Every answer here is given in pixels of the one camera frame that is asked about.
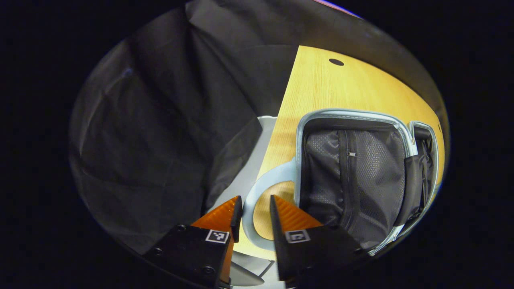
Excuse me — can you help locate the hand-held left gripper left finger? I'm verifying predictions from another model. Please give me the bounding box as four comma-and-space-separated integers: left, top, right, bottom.
143, 195, 243, 289

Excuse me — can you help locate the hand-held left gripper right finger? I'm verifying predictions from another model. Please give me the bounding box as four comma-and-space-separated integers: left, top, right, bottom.
269, 195, 365, 282

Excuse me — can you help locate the light blue suitcase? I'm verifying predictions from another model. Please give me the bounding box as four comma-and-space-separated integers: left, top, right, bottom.
242, 108, 440, 256

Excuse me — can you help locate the black backdrop cloth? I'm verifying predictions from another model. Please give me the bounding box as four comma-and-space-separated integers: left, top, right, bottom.
68, 0, 449, 255

